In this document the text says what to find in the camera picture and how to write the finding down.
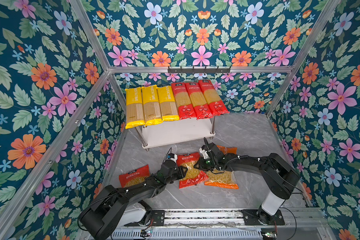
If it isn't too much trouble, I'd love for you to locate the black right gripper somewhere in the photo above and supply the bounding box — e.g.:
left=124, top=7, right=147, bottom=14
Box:
left=192, top=157, right=218, bottom=171

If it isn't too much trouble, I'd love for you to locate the red macaroni bag front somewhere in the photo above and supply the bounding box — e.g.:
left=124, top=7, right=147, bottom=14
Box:
left=177, top=153, right=209, bottom=189

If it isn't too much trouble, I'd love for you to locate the red macaroni bag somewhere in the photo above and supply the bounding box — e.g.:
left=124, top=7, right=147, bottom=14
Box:
left=177, top=153, right=209, bottom=189
left=119, top=165, right=151, bottom=188

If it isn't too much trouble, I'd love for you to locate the orange macaroni bag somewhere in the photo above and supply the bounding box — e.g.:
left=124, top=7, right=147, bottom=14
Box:
left=203, top=145, right=239, bottom=190

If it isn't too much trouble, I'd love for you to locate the red spaghetti pack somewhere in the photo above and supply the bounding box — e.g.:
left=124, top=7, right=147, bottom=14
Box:
left=199, top=80, right=230, bottom=116
left=185, top=83, right=213, bottom=120
left=171, top=83, right=197, bottom=120

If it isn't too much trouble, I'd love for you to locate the yellow spaghetti pack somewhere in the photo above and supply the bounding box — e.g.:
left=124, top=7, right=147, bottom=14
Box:
left=142, top=85, right=163, bottom=127
left=157, top=86, right=180, bottom=122
left=126, top=87, right=145, bottom=129

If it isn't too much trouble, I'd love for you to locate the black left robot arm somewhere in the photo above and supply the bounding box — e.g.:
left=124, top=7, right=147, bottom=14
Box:
left=78, top=160, right=188, bottom=240

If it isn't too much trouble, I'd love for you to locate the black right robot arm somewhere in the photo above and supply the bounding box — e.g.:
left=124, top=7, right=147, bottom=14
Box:
left=194, top=138, right=300, bottom=225

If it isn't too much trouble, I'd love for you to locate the white two-tier shelf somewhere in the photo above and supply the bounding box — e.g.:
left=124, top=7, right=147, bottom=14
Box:
left=132, top=116, right=216, bottom=150

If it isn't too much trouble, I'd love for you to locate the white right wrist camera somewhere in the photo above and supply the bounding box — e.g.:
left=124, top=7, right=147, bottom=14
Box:
left=199, top=148, right=210, bottom=160

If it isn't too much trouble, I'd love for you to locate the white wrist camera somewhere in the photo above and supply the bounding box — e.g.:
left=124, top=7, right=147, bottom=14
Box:
left=199, top=148, right=210, bottom=160
left=167, top=153, right=178, bottom=162

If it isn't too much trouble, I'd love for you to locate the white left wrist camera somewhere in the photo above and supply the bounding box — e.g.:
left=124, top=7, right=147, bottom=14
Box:
left=167, top=153, right=178, bottom=162

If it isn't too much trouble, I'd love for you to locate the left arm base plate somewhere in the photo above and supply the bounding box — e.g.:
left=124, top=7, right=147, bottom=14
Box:
left=125, top=210, right=165, bottom=227

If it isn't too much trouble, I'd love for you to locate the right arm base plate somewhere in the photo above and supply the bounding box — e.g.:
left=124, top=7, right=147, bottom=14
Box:
left=240, top=208, right=285, bottom=226

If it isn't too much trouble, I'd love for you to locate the black hook rail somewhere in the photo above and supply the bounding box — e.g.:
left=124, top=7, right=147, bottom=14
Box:
left=167, top=66, right=231, bottom=74

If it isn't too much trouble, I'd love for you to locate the aluminium front rail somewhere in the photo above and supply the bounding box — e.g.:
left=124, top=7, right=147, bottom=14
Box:
left=80, top=207, right=328, bottom=229

